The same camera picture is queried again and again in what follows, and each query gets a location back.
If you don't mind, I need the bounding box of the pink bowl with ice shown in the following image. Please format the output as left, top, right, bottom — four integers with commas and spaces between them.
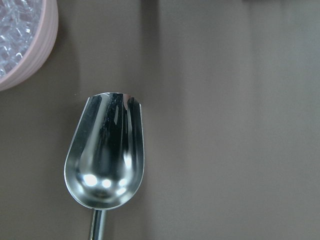
0, 0, 59, 91

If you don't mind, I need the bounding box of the steel ice scoop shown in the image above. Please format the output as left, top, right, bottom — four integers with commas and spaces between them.
64, 92, 145, 240

